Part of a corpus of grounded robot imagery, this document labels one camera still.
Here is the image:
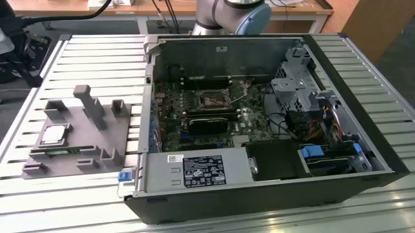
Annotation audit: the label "silver chipset heatsink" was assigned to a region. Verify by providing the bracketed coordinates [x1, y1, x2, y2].
[233, 135, 251, 147]

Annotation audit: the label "blue case latch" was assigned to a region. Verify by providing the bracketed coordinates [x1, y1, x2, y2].
[118, 171, 135, 183]

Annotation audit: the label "black RAM slot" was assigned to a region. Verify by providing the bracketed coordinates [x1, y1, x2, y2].
[186, 113, 238, 119]
[186, 109, 237, 115]

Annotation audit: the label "wooden desk white frame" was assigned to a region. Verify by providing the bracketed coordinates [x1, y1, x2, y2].
[10, 0, 335, 34]

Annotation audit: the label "grey power supply with label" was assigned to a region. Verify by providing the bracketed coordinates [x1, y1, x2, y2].
[138, 150, 254, 194]

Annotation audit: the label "thin wire locking lever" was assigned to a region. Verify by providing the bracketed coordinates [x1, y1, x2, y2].
[229, 91, 251, 105]

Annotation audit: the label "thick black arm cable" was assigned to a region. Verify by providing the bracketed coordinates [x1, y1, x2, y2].
[19, 0, 114, 26]

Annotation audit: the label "CPU socket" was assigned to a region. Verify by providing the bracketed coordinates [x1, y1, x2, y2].
[198, 90, 230, 109]

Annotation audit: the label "grey parts rack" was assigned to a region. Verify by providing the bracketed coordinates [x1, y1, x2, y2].
[21, 84, 134, 180]

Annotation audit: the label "black wire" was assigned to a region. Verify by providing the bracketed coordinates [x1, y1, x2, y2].
[263, 112, 295, 140]

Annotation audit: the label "hanging black cables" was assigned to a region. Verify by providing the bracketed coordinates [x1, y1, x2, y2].
[155, 0, 185, 32]

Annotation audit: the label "green RAM stick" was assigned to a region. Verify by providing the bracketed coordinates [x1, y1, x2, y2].
[31, 145, 95, 155]

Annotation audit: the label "black plastic shroud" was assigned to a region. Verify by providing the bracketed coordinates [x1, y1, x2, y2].
[243, 141, 313, 182]

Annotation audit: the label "coloured wire bundle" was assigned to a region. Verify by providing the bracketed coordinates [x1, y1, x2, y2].
[306, 120, 346, 143]

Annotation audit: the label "grey metal drive cage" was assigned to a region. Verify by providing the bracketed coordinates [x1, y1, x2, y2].
[271, 47, 335, 114]

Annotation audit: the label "hard disk in blue carrier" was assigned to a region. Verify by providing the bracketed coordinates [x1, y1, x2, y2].
[298, 142, 356, 176]

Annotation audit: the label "black open PC case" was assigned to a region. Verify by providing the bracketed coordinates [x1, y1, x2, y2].
[123, 33, 410, 225]

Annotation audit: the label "black graphics card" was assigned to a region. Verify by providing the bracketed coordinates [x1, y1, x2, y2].
[187, 117, 230, 136]

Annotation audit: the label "wooden cabinet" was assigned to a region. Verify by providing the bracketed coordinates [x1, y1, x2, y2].
[343, 0, 415, 63]

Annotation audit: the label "green motherboard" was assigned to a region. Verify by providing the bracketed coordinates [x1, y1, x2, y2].
[150, 79, 286, 153]

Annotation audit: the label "silver square CPU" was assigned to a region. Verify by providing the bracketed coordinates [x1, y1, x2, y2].
[42, 125, 71, 144]

